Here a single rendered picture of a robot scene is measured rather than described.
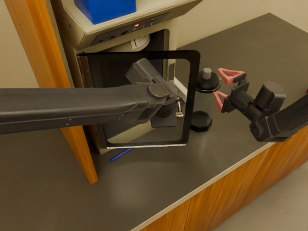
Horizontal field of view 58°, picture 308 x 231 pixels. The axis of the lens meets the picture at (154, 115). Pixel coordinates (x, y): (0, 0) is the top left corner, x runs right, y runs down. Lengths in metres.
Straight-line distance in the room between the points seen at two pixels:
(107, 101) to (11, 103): 0.16
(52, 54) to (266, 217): 1.76
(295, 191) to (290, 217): 0.21
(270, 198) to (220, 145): 1.12
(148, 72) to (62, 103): 0.26
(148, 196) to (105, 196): 0.14
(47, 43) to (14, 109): 0.23
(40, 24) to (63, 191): 0.60
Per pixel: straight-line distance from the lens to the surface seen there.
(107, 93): 0.50
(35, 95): 0.43
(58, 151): 1.11
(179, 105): 0.83
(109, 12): 0.59
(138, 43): 0.84
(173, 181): 0.98
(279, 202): 2.16
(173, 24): 0.86
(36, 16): 0.57
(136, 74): 0.63
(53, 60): 0.62
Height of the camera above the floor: 1.80
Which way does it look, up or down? 48 degrees down
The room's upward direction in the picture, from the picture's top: straight up
